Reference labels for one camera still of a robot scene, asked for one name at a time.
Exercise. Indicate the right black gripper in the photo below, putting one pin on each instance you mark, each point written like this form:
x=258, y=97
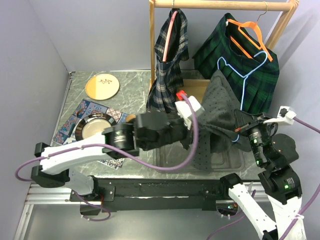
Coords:
x=243, y=120

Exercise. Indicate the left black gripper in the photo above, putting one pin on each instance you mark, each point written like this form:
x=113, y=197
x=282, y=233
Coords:
x=187, y=140

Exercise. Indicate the dark grey dotted skirt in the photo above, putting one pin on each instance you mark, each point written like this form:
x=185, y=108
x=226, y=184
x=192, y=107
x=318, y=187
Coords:
x=217, y=124

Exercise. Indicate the light blue wire hanger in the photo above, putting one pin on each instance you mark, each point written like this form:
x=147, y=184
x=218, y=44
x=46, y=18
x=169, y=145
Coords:
x=246, y=76

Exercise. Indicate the green navy plaid skirt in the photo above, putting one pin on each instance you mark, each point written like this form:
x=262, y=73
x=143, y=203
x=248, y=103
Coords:
x=239, y=48

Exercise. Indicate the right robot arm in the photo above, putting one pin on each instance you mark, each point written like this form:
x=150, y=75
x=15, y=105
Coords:
x=273, y=152

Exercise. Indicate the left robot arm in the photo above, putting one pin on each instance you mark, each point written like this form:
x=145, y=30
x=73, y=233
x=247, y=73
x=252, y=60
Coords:
x=148, y=131

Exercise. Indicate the navy beige plaid skirt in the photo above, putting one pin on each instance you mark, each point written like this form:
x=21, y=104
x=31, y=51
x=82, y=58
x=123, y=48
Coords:
x=169, y=78

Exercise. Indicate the pink hanger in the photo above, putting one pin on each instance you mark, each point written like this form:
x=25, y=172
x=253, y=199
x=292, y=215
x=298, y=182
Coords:
x=166, y=42

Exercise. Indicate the clear plastic bin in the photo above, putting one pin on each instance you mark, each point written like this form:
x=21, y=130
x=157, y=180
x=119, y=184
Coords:
x=224, y=158

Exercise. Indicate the wooden clothes rack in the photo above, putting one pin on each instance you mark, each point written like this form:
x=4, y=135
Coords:
x=251, y=27

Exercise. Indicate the black rimmed plate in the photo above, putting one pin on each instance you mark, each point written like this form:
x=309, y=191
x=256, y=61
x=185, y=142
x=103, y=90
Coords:
x=93, y=124

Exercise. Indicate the beige round plate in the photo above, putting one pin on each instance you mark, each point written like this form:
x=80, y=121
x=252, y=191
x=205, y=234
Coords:
x=102, y=87

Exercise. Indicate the dark green pen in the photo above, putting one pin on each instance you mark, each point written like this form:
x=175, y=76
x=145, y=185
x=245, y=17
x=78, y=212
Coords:
x=71, y=129

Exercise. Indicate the blue patterned placemat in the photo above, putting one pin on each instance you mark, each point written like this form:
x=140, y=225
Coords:
x=84, y=109

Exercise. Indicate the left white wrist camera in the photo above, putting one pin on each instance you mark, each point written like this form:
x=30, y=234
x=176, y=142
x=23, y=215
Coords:
x=184, y=110

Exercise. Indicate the copper cup with handle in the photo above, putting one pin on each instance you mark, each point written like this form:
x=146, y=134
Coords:
x=130, y=118

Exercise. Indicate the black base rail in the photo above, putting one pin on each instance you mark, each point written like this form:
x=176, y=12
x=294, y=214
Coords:
x=132, y=194

